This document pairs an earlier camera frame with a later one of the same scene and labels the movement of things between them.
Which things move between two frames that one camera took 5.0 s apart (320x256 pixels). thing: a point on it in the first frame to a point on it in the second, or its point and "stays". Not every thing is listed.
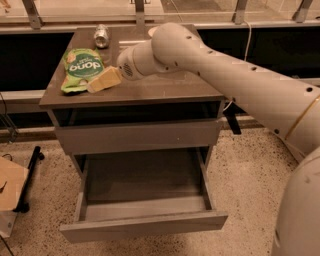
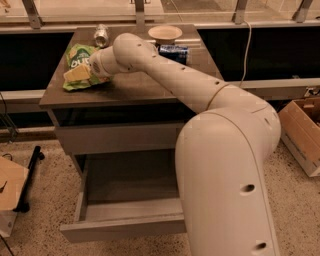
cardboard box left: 13,183 stays
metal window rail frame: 35,24 stays
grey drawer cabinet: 144,150 stays
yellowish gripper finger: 109,77 to 76,74
